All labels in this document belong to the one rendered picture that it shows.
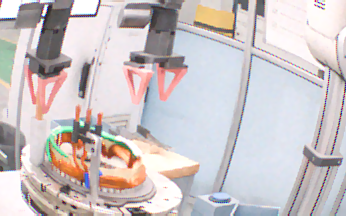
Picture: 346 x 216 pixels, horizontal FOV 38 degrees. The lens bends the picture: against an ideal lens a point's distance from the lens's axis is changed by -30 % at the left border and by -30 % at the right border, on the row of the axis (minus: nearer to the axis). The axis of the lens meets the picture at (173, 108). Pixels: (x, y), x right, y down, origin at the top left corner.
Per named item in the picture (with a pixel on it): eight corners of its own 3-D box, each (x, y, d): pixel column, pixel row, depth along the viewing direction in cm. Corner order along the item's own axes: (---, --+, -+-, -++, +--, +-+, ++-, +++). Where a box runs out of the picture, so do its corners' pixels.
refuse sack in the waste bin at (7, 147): (-29, 175, 267) (-31, 122, 259) (5, 172, 298) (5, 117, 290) (-1, 206, 246) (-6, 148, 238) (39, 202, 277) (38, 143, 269)
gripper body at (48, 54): (45, 76, 92) (54, 33, 89) (23, 60, 98) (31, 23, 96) (71, 70, 97) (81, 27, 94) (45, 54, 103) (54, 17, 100)
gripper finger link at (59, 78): (38, 121, 95) (44, 68, 92) (22, 105, 100) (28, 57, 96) (63, 116, 100) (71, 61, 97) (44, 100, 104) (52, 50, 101)
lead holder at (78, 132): (70, 140, 92) (72, 119, 92) (85, 138, 96) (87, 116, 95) (86, 150, 90) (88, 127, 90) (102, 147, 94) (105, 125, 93)
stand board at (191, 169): (71, 146, 136) (72, 136, 135) (125, 141, 150) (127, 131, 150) (136, 185, 124) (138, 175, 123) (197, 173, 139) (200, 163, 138)
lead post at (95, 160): (96, 206, 93) (100, 139, 90) (86, 199, 95) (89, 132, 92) (103, 205, 94) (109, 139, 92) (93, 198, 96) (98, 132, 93)
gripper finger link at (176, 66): (133, 98, 140) (141, 53, 138) (157, 95, 146) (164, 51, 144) (159, 107, 137) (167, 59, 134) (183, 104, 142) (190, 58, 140)
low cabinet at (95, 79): (136, 198, 389) (175, 4, 361) (80, 206, 345) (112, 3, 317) (41, 139, 445) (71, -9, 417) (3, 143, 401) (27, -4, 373)
